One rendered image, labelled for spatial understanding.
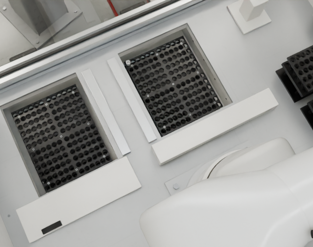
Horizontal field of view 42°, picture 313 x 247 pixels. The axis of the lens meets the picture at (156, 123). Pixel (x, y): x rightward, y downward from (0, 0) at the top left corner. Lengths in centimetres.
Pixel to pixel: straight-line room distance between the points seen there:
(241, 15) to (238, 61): 13
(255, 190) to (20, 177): 69
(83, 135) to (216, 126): 33
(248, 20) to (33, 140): 62
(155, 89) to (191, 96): 10
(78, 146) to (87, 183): 12
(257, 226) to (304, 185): 6
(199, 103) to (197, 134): 13
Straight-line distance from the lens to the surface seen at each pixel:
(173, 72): 109
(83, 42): 103
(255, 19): 114
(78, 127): 105
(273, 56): 111
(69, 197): 96
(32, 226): 98
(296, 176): 43
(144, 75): 108
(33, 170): 111
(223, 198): 41
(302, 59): 103
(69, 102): 107
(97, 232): 97
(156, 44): 119
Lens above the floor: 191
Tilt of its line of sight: 75 degrees down
